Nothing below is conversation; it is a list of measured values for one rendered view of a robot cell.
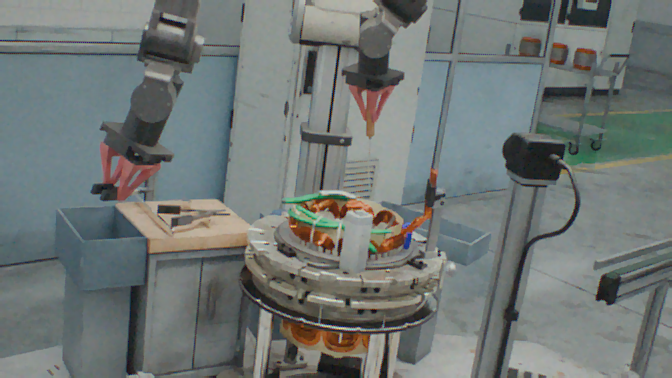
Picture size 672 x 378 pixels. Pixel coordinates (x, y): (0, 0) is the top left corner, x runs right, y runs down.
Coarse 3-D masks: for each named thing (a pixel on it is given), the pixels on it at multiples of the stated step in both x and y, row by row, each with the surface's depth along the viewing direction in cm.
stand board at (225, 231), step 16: (128, 208) 146; (208, 208) 152; (224, 208) 154; (144, 224) 140; (192, 224) 143; (224, 224) 145; (240, 224) 146; (160, 240) 134; (176, 240) 136; (192, 240) 137; (208, 240) 139; (224, 240) 140; (240, 240) 142
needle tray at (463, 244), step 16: (400, 208) 171; (448, 224) 166; (464, 224) 164; (448, 240) 155; (464, 240) 165; (480, 240) 157; (448, 256) 156; (464, 256) 154; (480, 256) 159; (432, 320) 168; (400, 336) 166; (416, 336) 164; (432, 336) 170; (400, 352) 166; (416, 352) 164
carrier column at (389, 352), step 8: (392, 336) 146; (384, 344) 147; (392, 344) 146; (384, 352) 147; (392, 352) 147; (384, 360) 147; (392, 360) 147; (384, 368) 148; (392, 368) 148; (384, 376) 148
